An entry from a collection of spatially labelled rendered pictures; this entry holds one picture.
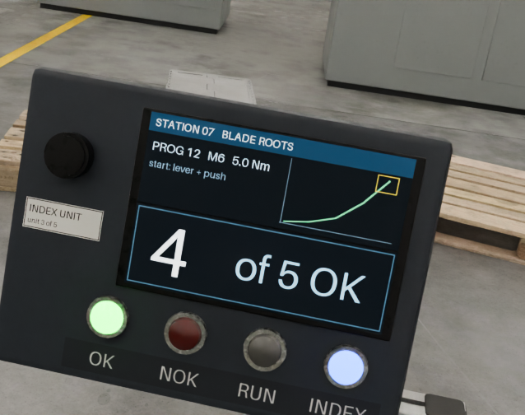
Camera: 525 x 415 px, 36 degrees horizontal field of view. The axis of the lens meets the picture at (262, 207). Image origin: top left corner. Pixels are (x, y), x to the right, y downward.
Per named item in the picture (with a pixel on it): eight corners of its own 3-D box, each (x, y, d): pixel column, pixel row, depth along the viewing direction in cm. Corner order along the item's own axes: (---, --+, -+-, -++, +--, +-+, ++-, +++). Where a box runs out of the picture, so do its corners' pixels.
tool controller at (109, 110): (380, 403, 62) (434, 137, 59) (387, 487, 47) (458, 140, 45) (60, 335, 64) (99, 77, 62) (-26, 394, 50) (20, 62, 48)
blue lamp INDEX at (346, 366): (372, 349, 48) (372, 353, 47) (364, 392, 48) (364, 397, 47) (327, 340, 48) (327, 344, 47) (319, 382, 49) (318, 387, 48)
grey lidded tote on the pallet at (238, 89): (242, 139, 420) (250, 78, 408) (248, 178, 365) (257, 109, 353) (163, 130, 416) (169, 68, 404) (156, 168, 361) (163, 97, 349)
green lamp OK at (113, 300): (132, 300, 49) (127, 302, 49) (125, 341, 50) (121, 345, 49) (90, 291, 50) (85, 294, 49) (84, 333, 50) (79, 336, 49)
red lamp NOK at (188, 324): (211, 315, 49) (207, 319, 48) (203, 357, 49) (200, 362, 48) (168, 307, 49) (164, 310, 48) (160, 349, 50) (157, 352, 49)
